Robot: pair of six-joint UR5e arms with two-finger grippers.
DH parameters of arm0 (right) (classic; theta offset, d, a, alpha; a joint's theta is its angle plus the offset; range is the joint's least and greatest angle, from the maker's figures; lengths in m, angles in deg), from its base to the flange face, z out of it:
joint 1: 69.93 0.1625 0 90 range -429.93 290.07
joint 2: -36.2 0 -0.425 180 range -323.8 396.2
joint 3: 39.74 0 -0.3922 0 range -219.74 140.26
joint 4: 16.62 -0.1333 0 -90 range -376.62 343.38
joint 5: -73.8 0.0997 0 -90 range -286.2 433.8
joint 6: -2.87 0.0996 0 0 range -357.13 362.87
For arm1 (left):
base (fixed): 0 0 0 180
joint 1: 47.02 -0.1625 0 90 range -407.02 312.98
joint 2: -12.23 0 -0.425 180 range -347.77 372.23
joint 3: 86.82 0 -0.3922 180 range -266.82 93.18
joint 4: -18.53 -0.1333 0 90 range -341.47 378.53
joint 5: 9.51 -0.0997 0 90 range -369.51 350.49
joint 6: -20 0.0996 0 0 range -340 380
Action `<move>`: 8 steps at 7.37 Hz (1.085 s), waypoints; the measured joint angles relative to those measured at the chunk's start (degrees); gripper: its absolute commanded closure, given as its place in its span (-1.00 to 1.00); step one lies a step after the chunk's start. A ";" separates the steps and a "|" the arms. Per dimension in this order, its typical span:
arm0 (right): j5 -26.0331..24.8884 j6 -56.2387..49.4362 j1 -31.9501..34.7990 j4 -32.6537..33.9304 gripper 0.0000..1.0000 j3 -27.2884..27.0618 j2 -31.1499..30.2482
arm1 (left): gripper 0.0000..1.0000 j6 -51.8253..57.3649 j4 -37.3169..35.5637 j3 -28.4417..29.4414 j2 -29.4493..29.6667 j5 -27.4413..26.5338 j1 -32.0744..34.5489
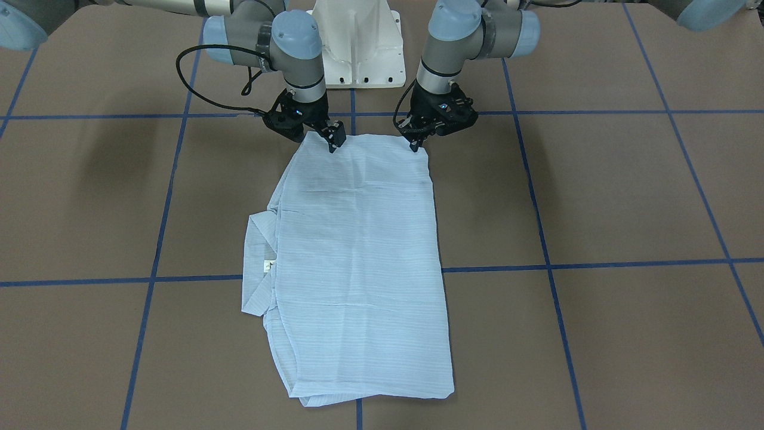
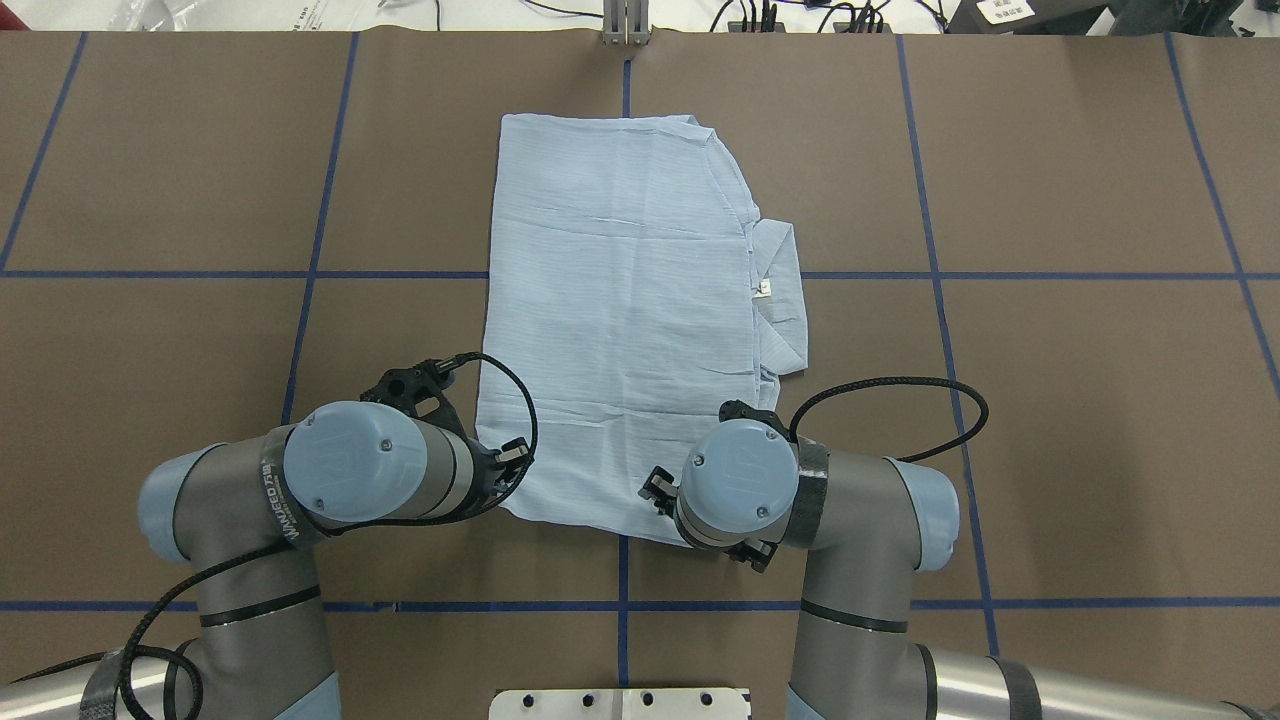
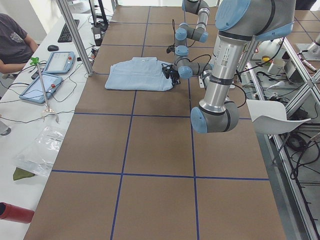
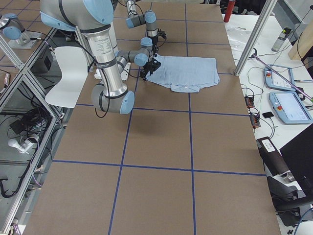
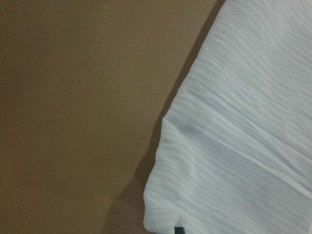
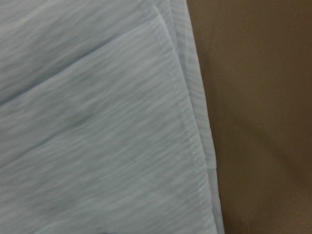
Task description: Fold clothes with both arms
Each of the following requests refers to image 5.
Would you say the light blue button shirt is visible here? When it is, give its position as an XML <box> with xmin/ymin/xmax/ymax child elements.
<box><xmin>144</xmin><ymin>0</ymin><xmax>312</xmax><ymax>234</ymax></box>

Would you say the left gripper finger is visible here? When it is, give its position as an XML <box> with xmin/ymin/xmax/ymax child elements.
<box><xmin>175</xmin><ymin>227</ymin><xmax>185</xmax><ymax>234</ymax></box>

